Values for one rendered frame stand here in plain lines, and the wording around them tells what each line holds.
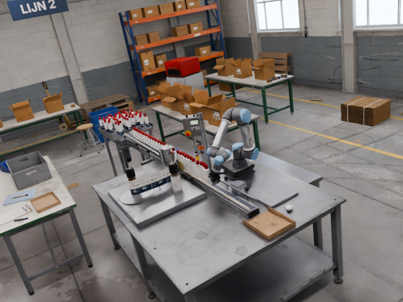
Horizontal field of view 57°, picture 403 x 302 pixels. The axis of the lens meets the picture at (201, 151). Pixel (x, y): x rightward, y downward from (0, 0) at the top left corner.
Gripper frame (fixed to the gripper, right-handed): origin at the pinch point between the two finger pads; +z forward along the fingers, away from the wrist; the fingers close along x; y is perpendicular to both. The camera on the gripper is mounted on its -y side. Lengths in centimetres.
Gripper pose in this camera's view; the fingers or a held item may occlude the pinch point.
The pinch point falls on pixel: (215, 183)
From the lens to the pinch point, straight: 334.8
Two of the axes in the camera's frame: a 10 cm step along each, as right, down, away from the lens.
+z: -1.1, 6.7, 7.4
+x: 5.3, 6.6, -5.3
